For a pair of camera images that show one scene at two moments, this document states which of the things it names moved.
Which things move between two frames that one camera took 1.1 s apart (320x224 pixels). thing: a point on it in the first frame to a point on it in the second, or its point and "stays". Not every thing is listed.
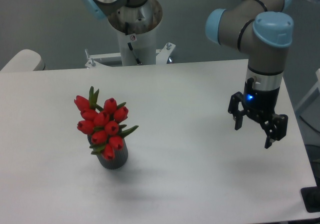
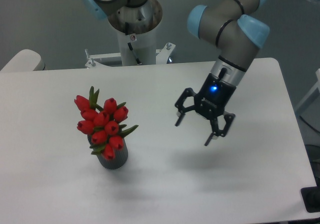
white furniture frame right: [317, 85] stays
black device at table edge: [311, 197] stays
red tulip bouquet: [103, 125] stays
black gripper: [262, 101] to [214, 96]
